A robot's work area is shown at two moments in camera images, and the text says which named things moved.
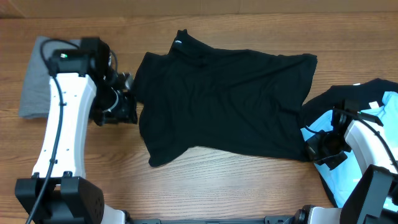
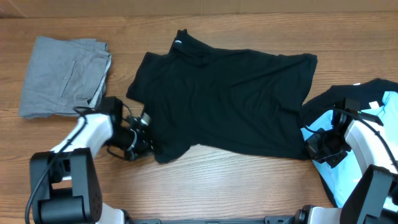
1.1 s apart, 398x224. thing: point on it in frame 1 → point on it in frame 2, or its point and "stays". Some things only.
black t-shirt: [240, 101] stays
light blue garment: [344, 177] stays
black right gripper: [312, 147] stays
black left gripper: [124, 108] → [147, 147]
